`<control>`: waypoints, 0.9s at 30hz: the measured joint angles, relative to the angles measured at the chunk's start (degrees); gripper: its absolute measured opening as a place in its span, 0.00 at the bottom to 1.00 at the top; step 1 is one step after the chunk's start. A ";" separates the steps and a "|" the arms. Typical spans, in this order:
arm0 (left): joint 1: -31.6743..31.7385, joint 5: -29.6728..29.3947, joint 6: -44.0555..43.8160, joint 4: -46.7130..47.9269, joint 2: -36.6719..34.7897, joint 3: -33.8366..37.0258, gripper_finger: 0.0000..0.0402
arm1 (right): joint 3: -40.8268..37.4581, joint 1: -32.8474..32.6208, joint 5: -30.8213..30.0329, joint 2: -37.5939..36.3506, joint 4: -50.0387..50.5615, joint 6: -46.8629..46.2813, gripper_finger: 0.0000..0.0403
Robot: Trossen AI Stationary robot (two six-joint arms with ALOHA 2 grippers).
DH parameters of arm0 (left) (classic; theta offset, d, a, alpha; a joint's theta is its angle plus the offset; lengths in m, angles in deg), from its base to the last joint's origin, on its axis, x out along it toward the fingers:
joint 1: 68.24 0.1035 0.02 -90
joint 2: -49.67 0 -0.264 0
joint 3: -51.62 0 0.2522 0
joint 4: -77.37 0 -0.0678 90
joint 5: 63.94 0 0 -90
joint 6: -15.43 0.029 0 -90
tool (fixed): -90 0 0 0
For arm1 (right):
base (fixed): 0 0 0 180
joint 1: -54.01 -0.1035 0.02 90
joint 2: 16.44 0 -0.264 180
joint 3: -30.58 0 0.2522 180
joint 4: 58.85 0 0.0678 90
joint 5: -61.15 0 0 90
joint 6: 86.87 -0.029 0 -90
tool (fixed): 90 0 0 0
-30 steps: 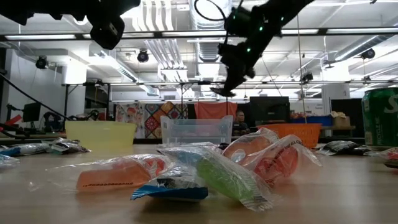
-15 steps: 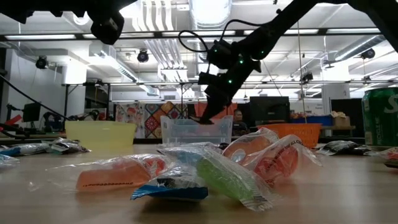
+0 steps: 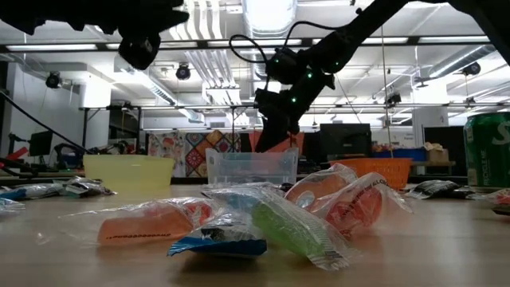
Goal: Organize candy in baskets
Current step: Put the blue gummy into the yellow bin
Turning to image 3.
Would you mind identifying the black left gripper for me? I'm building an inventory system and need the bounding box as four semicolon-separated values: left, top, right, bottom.
103;0;190;41

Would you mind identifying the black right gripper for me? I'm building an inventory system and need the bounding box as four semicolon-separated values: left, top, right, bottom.
253;67;336;155

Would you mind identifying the orange candy clear wrapper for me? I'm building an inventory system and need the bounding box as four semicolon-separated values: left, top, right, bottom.
284;162;359;210
58;198;216;247

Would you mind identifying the red candy clear wrapper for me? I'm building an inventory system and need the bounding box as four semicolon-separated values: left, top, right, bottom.
308;171;414;240
468;187;510;206
185;201;218;228

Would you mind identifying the blue white candy bar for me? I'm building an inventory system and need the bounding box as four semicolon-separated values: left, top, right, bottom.
59;176;117;199
0;182;67;202
167;210;269;258

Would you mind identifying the green candy clear wrapper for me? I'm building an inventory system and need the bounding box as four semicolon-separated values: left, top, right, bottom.
202;185;359;272

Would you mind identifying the orange red cloth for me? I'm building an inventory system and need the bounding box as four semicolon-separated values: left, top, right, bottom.
249;130;306;155

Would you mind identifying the clear plastic basket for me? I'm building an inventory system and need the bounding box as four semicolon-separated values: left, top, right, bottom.
205;147;300;187

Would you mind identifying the black ceiling spotlight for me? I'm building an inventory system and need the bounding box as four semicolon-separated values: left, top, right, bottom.
175;62;192;81
461;61;482;77
45;71;64;89

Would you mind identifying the colourful patterned quilt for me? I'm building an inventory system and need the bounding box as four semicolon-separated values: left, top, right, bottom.
147;129;242;179

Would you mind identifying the orange plastic basket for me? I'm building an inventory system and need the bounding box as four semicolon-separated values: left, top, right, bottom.
328;157;414;191

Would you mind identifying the blue storage bin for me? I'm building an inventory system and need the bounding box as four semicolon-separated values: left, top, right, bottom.
372;147;428;163

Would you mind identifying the yellow plastic basket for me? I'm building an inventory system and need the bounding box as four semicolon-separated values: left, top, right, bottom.
82;154;176;191

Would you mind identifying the cardboard box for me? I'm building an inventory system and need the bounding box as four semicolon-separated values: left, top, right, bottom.
424;142;450;163

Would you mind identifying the small black monitor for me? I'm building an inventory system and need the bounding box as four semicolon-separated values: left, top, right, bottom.
28;130;54;157

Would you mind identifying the large black screen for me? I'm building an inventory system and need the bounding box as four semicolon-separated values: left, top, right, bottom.
422;125;467;176

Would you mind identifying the red angled bar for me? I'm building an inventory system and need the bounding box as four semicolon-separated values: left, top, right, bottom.
6;146;30;162

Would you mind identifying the green soda can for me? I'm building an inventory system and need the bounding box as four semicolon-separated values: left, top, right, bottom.
463;111;510;188

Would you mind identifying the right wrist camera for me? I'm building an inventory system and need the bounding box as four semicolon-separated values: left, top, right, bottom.
265;46;306;85

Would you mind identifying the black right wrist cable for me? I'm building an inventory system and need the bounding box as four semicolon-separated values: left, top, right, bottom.
228;20;362;67

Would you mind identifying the silver ventilation duct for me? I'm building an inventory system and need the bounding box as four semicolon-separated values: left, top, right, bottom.
241;0;299;39

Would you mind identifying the thin black power cable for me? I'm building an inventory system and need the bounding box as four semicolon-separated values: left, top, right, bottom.
0;91;96;155

